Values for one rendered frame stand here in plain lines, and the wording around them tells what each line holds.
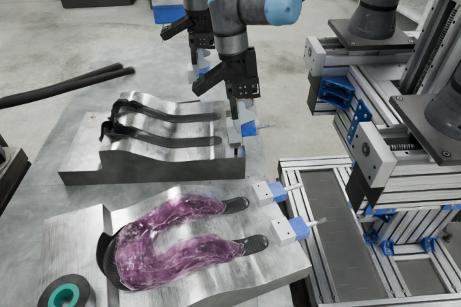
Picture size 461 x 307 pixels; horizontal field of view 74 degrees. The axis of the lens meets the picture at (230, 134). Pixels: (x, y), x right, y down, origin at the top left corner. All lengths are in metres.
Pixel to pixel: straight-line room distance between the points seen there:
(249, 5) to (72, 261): 0.59
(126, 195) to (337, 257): 0.95
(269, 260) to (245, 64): 0.43
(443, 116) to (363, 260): 0.88
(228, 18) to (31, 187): 0.70
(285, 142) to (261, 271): 1.57
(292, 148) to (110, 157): 1.51
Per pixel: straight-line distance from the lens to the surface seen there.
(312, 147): 2.17
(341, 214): 1.60
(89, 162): 0.92
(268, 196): 0.74
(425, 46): 1.05
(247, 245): 0.70
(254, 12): 0.63
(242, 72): 0.74
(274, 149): 2.11
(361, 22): 1.13
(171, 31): 0.98
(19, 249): 0.90
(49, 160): 1.07
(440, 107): 0.79
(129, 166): 0.85
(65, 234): 0.73
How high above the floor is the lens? 1.47
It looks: 42 degrees down
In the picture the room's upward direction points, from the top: straight up
